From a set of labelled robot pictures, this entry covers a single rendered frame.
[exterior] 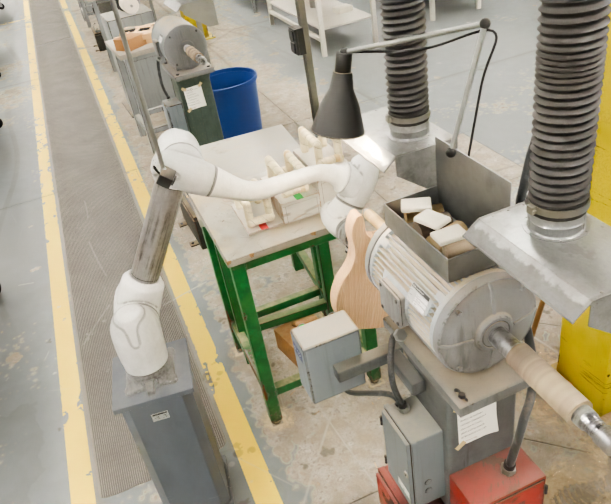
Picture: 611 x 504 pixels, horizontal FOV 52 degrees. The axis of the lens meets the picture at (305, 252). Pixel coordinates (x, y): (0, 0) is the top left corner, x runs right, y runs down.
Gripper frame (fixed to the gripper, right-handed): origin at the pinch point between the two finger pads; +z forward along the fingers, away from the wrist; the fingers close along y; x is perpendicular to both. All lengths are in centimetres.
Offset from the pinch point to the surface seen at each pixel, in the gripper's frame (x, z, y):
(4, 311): -148, -225, 120
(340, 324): -2.1, 20.3, 24.1
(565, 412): 17, 80, 9
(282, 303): -87, -110, -16
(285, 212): -13, -66, 6
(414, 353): 1.0, 39.5, 13.7
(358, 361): -9.5, 27.3, 21.1
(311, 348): -5.1, 24.4, 33.8
